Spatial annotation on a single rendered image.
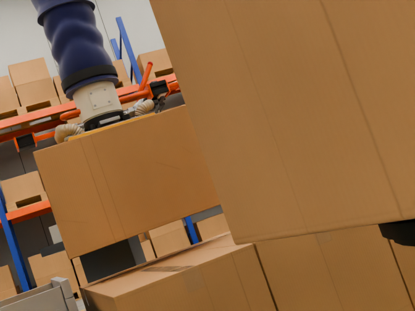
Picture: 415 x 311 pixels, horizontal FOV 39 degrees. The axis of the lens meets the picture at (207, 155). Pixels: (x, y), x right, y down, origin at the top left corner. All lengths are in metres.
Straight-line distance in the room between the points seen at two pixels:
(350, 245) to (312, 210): 1.19
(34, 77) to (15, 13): 2.10
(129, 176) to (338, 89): 1.72
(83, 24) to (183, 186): 0.74
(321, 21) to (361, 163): 0.11
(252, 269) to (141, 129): 0.80
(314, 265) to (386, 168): 1.24
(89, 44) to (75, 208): 0.65
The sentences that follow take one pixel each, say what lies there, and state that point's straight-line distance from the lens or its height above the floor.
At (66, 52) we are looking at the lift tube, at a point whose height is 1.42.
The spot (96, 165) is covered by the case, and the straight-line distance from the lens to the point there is 2.12.
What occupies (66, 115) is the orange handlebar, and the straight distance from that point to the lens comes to 2.31.
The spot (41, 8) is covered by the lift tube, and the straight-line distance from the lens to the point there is 2.42.
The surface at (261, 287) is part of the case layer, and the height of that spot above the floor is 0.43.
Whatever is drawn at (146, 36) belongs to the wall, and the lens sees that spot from 11.58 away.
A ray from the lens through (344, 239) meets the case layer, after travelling 1.70.
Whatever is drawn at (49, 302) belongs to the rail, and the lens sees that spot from 1.92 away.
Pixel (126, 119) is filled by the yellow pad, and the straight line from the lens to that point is 2.25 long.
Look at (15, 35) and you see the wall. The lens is 11.44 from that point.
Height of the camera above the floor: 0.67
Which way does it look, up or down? 5 degrees up
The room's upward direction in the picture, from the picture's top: 19 degrees counter-clockwise
